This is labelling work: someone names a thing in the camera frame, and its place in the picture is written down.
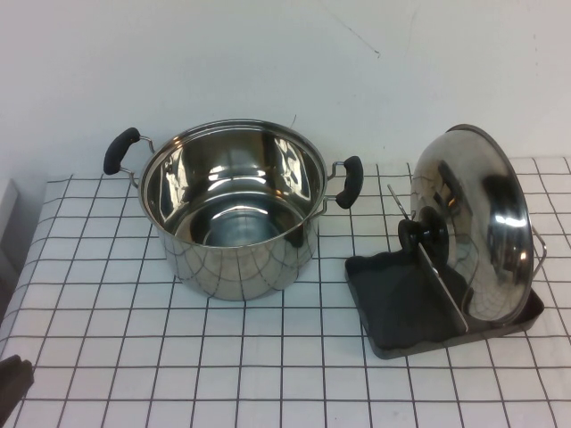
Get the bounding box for white black grid tablecloth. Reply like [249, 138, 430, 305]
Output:
[0, 153, 571, 428]

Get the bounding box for black plastic drip tray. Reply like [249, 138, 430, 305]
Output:
[345, 249, 544, 361]

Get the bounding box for stainless steel cooking pot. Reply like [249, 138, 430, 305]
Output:
[103, 119, 365, 302]

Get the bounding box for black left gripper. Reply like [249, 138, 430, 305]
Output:
[0, 354, 35, 403]

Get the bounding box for steel pot lid black knob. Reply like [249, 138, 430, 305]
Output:
[397, 123, 535, 325]

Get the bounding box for metal wire lid rack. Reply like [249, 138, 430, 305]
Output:
[386, 185, 550, 330]

